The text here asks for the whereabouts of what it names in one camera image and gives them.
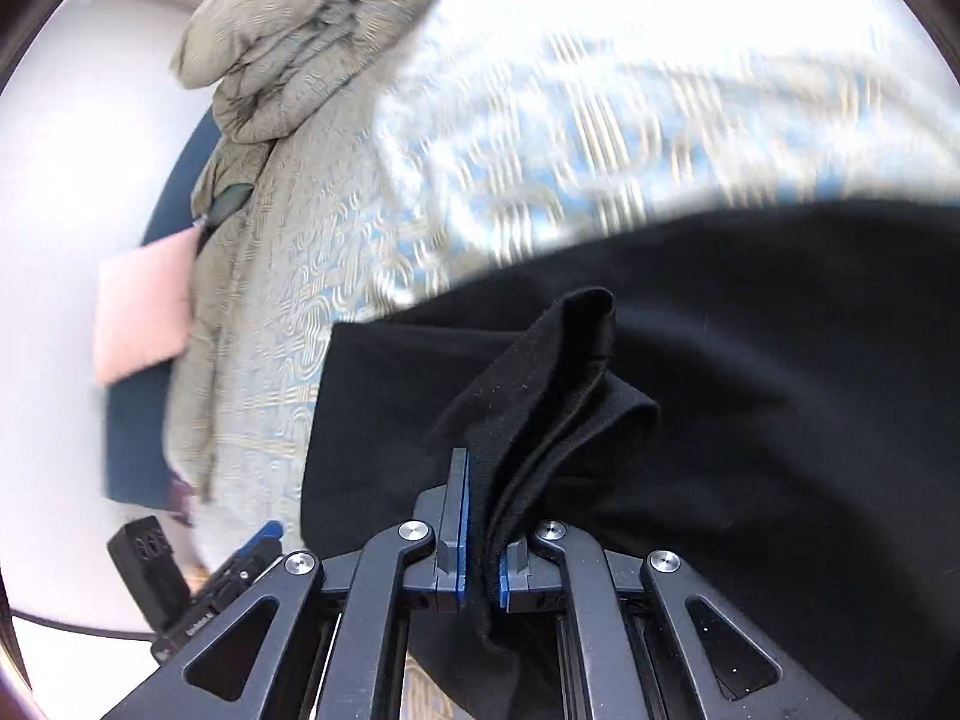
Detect blue beige patterned bedspread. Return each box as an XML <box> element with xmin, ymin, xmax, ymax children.
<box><xmin>164</xmin><ymin>0</ymin><xmax>958</xmax><ymax>561</ymax></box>

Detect pink pillow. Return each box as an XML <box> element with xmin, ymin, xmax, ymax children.
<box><xmin>93</xmin><ymin>226</ymin><xmax>200</xmax><ymax>387</ymax></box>

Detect folded patterned comforter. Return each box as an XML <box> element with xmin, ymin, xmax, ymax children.
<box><xmin>171</xmin><ymin>0</ymin><xmax>433</xmax><ymax>145</ymax></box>

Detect dark blue bed frame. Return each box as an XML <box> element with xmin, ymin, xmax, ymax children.
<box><xmin>94</xmin><ymin>114</ymin><xmax>220</xmax><ymax>512</ymax></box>

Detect black pants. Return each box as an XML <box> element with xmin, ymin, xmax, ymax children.
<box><xmin>299</xmin><ymin>200</ymin><xmax>958</xmax><ymax>718</ymax></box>

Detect black cable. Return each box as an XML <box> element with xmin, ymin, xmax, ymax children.
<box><xmin>6</xmin><ymin>606</ymin><xmax>163</xmax><ymax>646</ymax></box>

